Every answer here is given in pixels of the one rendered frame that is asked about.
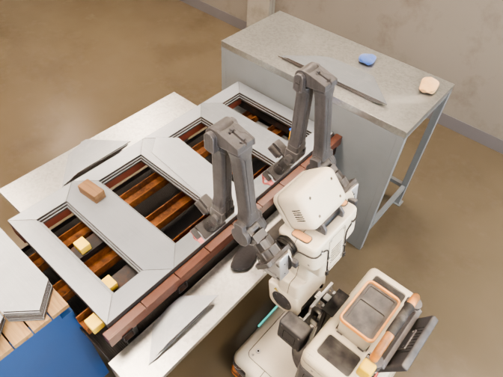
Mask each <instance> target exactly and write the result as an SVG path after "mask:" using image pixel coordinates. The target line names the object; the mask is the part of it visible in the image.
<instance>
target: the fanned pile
mask: <svg viewBox="0 0 503 377"><path fill-rule="evenodd" d="M217 296H218V295H192V296H181V297H179V298H178V299H177V300H176V301H174V302H173V303H172V304H171V305H170V306H169V307H168V308H167V309H166V311H164V313H162V315H161V316H160V317H159V319H158V321H157V322H156V323H154V324H153V330H152V337H151V345H150V360H149V365H150V364H151V363H152V362H153V361H155V360H156V359H157V358H158V357H159V356H160V355H161V354H162V353H163V352H164V351H165V350H166V349H167V348H168V347H169V346H170V345H171V344H172V343H173V342H174V341H175V340H176V339H177V338H178V337H179V336H180V335H181V334H182V333H183V332H184V331H185V330H186V329H187V328H188V327H189V326H190V325H191V324H192V323H193V322H195V321H196V320H197V319H198V318H199V317H200V316H201V315H202V314H203V313H204V311H205V310H206V308H208V306H209V305H210V303H211V302H212V301H213V300H214V299H215V298H216V297H217Z"/></svg>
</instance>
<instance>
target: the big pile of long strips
mask: <svg viewBox="0 0 503 377"><path fill-rule="evenodd" d="M52 291H53V286H52V285H51V283H50V282H49V279H48V278H47V277H46V276H45V275H44V274H43V273H42V272H41V271H40V270H39V268H38V267H36V265H35V264H33V262H32V261H31V260H30V259H29V258H28V257H27V256H26V255H25V254H24V253H23V252H22V251H21V250H20V248H19V247H18V246H17V245H16V244H15V243H14V242H13V241H12V240H11V239H10V237H9V236H8V235H7V234H6V233H5V232H4V231H3V230H2V229H1V228H0V311H1V312H2V314H3V315H4V316H5V318H6V319H7V320H8V321H9V322H24V321H40V320H45V318H46V313H47V310H48V307H49V303H50V299H51V296H52ZM2 314H1V313H0V336H1V332H2V330H3V327H4V324H5V321H6V319H5V318H4V317H3V316H2Z"/></svg>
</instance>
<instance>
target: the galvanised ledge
mask: <svg viewBox="0 0 503 377"><path fill-rule="evenodd" d="M280 217H281V215H280V213H279V212H278V210H276V211H275V212H274V213H273V214H272V215H271V216H270V217H268V219H267V220H266V224H267V228H266V229H265V230H267V229H268V228H269V227H270V226H271V225H272V224H273V223H274V222H276V221H277V220H278V219H279V218H280ZM240 246H241V245H240V244H238V246H236V247H235V249H233V250H232V251H231V252H230V253H229V254H228V255H227V256H226V257H225V258H224V259H222V260H221V261H220V262H219V263H218V264H217V265H216V266H214V267H213V268H212V269H211V270H210V271H209V272H208V273H207V274H205V276H203V277H202V279H200V280H199V281H198V282H197V283H196V284H195V285H194V286H193V287H192V288H190V289H189V290H188V291H187V292H186V293H185V294H184V295H182V296H192V295H218V296H217V297H216V298H215V299H214V300H213V301H212V302H211V303H210V305H209V306H208V308H206V310H205V311H204V313H203V314H202V315H201V316H200V317H199V318H198V319H197V320H196V321H195V322H193V323H192V324H191V325H190V326H189V327H188V328H187V329H186V330H185V331H184V332H183V333H182V334H181V335H180V336H179V337H178V338H177V339H176V340H175V341H174V342H173V343H172V344H171V345H170V346H169V347H168V348H167V349H166V350H165V351H164V352H163V353H162V354H161V355H160V356H159V357H158V358H157V359H156V360H155V361H153V362H152V363H151V364H150V365H149V360H150V345H151V337H152V330H153V324H154V323H156V322H157V321H158V319H159V318H157V319H156V320H155V321H154V322H153V323H152V324H151V325H149V326H148V327H147V328H146V329H145V330H144V331H143V332H141V333H140V334H139V335H138V336H137V337H136V338H135V339H134V340H133V341H132V342H131V343H130V344H129V345H128V346H127V347H125V348H124V349H123V350H122V351H121V352H120V353H119V354H118V355H116V356H115V357H114V358H113V359H112V360H111V361H110V362H108V364H109V366H110V367H111V368H112V369H113V370H114V371H115V372H116V373H117V374H118V376H119V377H166V376H167V375H168V374H169V373H170V372H171V371H172V370H173V369H174V368H175V367H176V366H177V365H178V364H179V363H180V362H181V361H182V360H183V359H184V358H185V357H186V356H187V355H188V354H189V353H190V352H191V351H192V350H193V349H194V348H195V347H196V346H197V345H198V344H199V343H200V342H201V341H202V340H203V339H204V338H205V337H206V336H207V335H208V334H209V333H210V332H211V331H212V330H213V329H214V328H215V327H216V326H217V325H218V324H219V323H220V322H221V321H222V320H223V319H224V318H225V317H226V316H227V315H228V314H229V313H230V312H231V311H232V310H233V309H234V308H235V307H236V306H237V305H238V303H239V302H240V301H241V300H242V299H243V298H244V297H245V296H246V295H247V294H248V293H249V292H250V291H251V290H252V289H253V288H254V287H255V286H256V285H257V284H258V283H259V282H260V281H261V280H262V279H263V278H264V277H265V276H266V275H267V274H268V273H266V272H263V271H261V270H257V269H256V267H255V265H256V264H257V263H258V261H257V258H256V260H255V261H254V263H253V264H252V265H251V266H250V267H249V268H248V269H243V270H241V271H238V270H234V269H232V268H231V262H232V260H233V258H234V255H235V253H236V252H237V250H238V249H239V247H240Z"/></svg>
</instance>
